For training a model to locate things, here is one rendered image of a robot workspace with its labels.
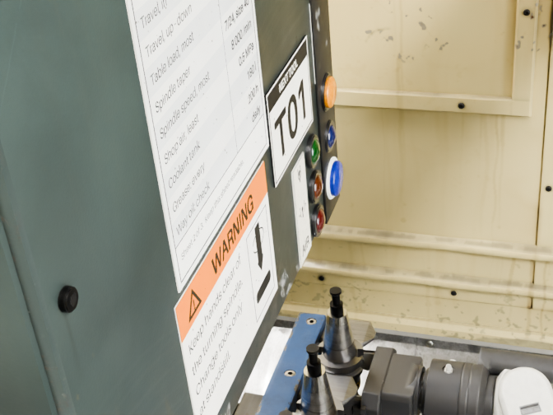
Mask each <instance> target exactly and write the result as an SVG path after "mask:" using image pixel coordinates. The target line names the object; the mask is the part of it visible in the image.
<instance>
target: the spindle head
mask: <svg viewBox="0 0 553 415"><path fill-rule="evenodd" d="M254 8H255V16H256V24H257V32H258V47H259V56H260V63H261V72H262V80H263V94H264V95H265V94H266V93H267V91H268V89H269V88H270V86H271V85H272V83H273V82H274V81H275V79H276V78H277V76H278V74H279V73H280V71H281V70H282V69H283V67H284V66H285V64H286V62H287V61H288V59H289V58H290V56H291V55H292V54H293V52H294V51H295V49H296V47H297V46H298V44H299V43H300V41H301V40H302V39H303V37H304V36H305V35H307V45H308V56H309V78H310V89H311V100H312V111H313V122H312V123H311V125H310V127H309V129H308V131H307V133H306V134H305V135H304V138H303V140H302V142H301V143H300V145H299V147H298V149H297V150H296V152H295V154H294V156H293V157H292V159H291V161H290V164H289V165H288V166H287V168H286V171H285V172H284V174H283V176H282V177H281V179H280V181H279V183H278V185H277V187H275V188H274V187H273V178H272V163H271V156H270V147H269V146H268V148H267V150H266V151H265V153H264V154H263V157H262V158H261V160H260V162H259V163H258V164H257V166H256V168H255V169H254V171H253V173H252V174H251V176H250V177H249V180H248V181H247V183H246V185H245V186H244V188H243V189H242V191H241V192H240V194H239V196H238V198H237V199H236V200H235V203H234V204H233V206H232V208H231V209H230V211H229V212H228V214H227V216H226V217H225V219H224V221H223V222H222V223H221V226H220V227H219V229H218V231H217V232H216V234H215V235H214V237H213V239H212V240H211V243H210V244H209V246H208V247H207V249H206V250H205V252H204V254H203V255H202V257H201V258H200V260H199V262H198V263H197V266H196V267H195V269H194V270H193V272H192V273H191V275H190V277H189V278H188V280H187V281H186V283H185V285H184V287H183V289H182V290H181V292H180V293H178V289H177V285H176V280H175V275H174V266H173V262H172V257H171V253H170V244H169V239H168V235H167V230H166V225H165V216H164V212H163V207H162V202H161V197H160V189H159V185H158V179H157V175H156V166H155V162H154V156H153V152H152V147H151V139H150V134H149V129H148V125H147V120H146V111H145V106H144V102H143V97H142V89H141V84H140V79H139V75H138V70H137V61H136V56H135V52H134V47H133V42H132V34H131V29H130V25H129V19H128V11H127V7H126V2H125V0H0V415H193V407H192V402H191V398H190V393H189V388H188V380H187V376H186V371H185V366H184V358H183V353H182V349H181V344H180V340H179V331H178V327H177V322H176V318H175V312H174V308H175V306H176V304H177V303H178V301H179V299H180V297H181V296H182V295H183V293H184V291H185V289H186V287H187V286H188V284H189V283H190V281H191V279H192V278H193V275H194V274H195V272H196V271H197V270H198V267H199V266H200V264H201V262H202V261H203V259H204V258H205V256H206V254H207V252H208V250H209V249H210V248H211V246H212V244H213V242H214V241H215V239H216V238H217V236H218V235H219V233H220V231H221V229H222V227H223V226H224V225H225V223H226V221H227V219H228V218H229V216H230V214H231V213H232V211H233V210H234V208H235V206H236V204H237V202H238V201H239V199H240V198H241V196H242V194H243V193H244V191H245V190H246V188H247V186H248V185H249V182H250V181H251V179H252V178H253V176H254V174H255V173H256V171H257V169H258V167H259V166H260V165H261V163H262V161H264V166H265V174H266V181H267V196H268V204H269V212H270V219H271V227H272V242H273V249H274V257H275V265H276V279H277V287H278V288H277V290H276V293H275V295H274V297H273V298H272V301H271V303H270V305H269V307H268V309H267V312H266V314H265V315H264V317H263V320H262V322H261V324H260V326H259V328H258V331H257V332H256V334H255V336H254V338H253V341H252V343H251V345H250V347H249V349H248V351H247V353H246V355H245V357H244V359H243V362H242V364H241V366H240V368H239V370H238V372H237V374H236V376H235V378H234V381H233V383H232V385H231V387H230V389H229V391H228V393H227V395H226V397H225V400H224V402H223V404H222V405H221V408H220V410H219V412H218V414H217V415H232V414H233V412H234V410H235V408H236V406H237V403H238V402H239V399H240V397H241V395H242V393H243V391H244V388H245V386H246V384H247V382H248V380H249V377H250V376H251V373H252V371H253V368H254V367H255V365H256V362H257V360H258V358H259V356H260V354H261V351H262V349H263V347H264V345H265V343H266V341H267V338H268V336H269V334H270V332H271V330H272V327H273V325H274V324H275V321H276V319H277V316H278V315H279V313H280V310H281V308H282V306H283V304H284V302H285V299H286V297H287V295H288V293H289V291H290V288H291V286H292V284H293V282H294V280H295V277H296V275H297V273H298V272H299V269H300V261H299V252H298V243H297V234H296V224H295V207H294V198H293V189H292V180H291V171H292V170H293V168H294V166H295V164H296V162H297V161H298V159H299V157H300V155H301V153H302V152H303V153H304V163H305V174H306V184H307V194H308V205H309V224H310V234H311V243H312V241H313V239H314V236H313V234H312V229H311V221H312V215H313V210H314V207H315V206H316V205H317V204H318V203H320V204H322V205H323V192H322V193H321V195H320V198H319V201H318V202H317V203H316V204H313V203H311V202H310V201H309V180H310V176H311V174H312V172H313V171H314V170H319V171H320V173H321V175H322V171H321V159H320V157H319V159H318V163H317V165H316V166H315V167H314V168H313V169H309V167H308V166H307V164H306V158H305V153H306V145H307V141H308V139H309V136H310V135H311V134H316V135H317V136H318V140H319V135H318V113H317V101H316V90H315V82H314V60H313V48H312V36H311V25H310V13H309V0H254ZM323 209H324V205H323Z"/></svg>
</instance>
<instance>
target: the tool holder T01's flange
mask: <svg viewBox="0 0 553 415"><path fill-rule="evenodd" d="M354 340H355V339H354ZM355 346H356V355H355V357H354V358H353V359H352V360H351V361H349V362H346V363H340V364H338V363H332V362H330V361H328V360H326V359H325V358H324V356H323V341H322V342H321V343H320V344H319V345H318V347H319V351H318V352H319V353H321V355H318V358H319V359H320V360H321V365H323V366H324V368H325V371H326V372H328V373H332V374H338V375H340V374H342V375H352V377H353V379H356V378H358V377H359V376H360V375H361V374H362V372H363V368H361V367H360V366H361V365H362V363H364V358H363V357H362V356H363V355H364V348H363V347H362V345H361V344H360V343H359V342H358V341H357V340H355Z"/></svg>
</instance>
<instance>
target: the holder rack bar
mask: <svg viewBox="0 0 553 415"><path fill-rule="evenodd" d="M326 318H327V317H326V315H319V314H312V313H305V312H300V313H299V315H298V317H297V319H296V322H295V324H294V326H293V329H292V330H291V332H290V336H289V338H288V340H287V342H286V345H285V347H284V349H283V351H282V354H281V356H280V359H279V361H278V363H277V365H276V368H275V370H274V372H273V374H272V378H271V379H270V381H269V384H268V386H267V389H266V391H265V393H264V395H263V398H262V400H261V403H260V404H259V406H258V410H257V412H256V413H255V415H278V414H279V412H281V411H283V410H288V411H290V412H291V413H295V412H296V409H297V408H296V403H297V401H299V400H298V399H297V395H298V393H299V391H300V386H301V385H302V382H303V375H304V368H305V367H306V366H307V364H306V361H307V359H308V358H309V354H308V353H307V352H306V347H307V346H308V345H309V344H312V343H314V344H317V345H319V344H320V342H319V339H320V337H321V334H322V332H323V328H324V326H325V324H326Z"/></svg>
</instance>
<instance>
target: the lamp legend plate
mask: <svg viewBox="0 0 553 415"><path fill-rule="evenodd" d="M291 180H292V189H293V198H294V207H295V224H296V234H297V243H298V252H299V261H300V268H302V266H303V264H304V261H305V259H306V257H307V255H308V252H309V250H310V248H311V246H312V245H311V234H310V224H309V205H308V194H307V184H306V174H305V163H304V153H303V152H302V153H301V155H300V157H299V159H298V161H297V162H296V164H295V166H294V168H293V170H292V171H291Z"/></svg>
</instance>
